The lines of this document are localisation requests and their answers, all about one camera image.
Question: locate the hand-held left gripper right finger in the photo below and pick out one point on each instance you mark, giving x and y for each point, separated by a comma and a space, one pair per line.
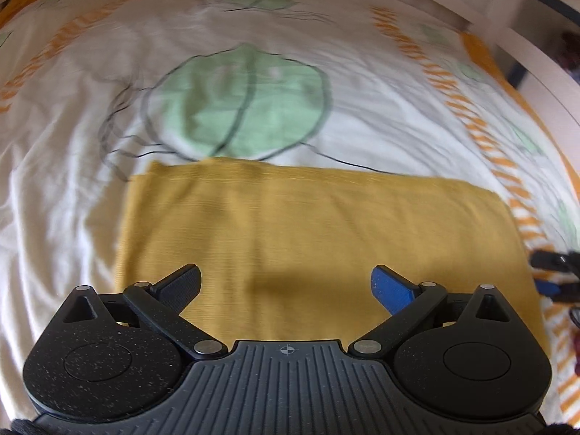
392, 290

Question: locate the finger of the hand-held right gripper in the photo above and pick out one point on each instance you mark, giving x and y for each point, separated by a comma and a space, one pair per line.
550, 289
550, 259

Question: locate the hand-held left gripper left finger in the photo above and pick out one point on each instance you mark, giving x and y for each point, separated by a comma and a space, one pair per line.
181, 282

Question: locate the mustard yellow knit garment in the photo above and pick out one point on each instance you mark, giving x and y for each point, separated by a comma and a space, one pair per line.
294, 226

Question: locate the white printed bed sheet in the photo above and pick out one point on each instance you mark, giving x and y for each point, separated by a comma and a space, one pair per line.
362, 113

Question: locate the white wooden bed frame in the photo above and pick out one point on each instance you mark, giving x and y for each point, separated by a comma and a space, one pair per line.
503, 13

